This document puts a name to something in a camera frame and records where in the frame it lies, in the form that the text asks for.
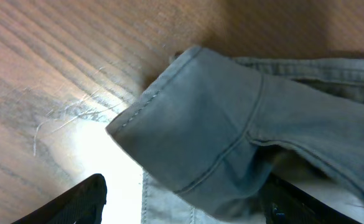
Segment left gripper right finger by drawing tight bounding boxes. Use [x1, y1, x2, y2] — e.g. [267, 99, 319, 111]
[261, 174, 360, 224]

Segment grey cargo shorts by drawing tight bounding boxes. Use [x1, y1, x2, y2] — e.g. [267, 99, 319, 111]
[106, 47, 364, 223]

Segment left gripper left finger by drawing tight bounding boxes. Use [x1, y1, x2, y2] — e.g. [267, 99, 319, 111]
[12, 174, 107, 224]

